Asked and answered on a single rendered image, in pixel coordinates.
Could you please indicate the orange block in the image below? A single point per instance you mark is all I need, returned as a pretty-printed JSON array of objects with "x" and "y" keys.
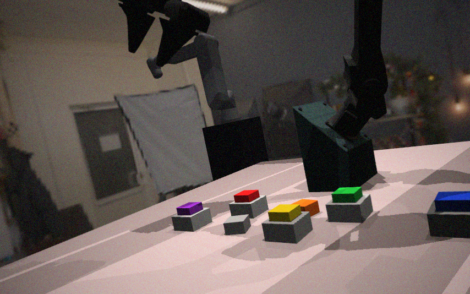
[{"x": 309, "y": 205}]

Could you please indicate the red button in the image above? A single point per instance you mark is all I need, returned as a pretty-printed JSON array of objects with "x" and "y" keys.
[{"x": 248, "y": 202}]

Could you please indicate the yellow button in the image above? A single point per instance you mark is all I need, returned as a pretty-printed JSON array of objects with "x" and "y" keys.
[{"x": 287, "y": 224}]

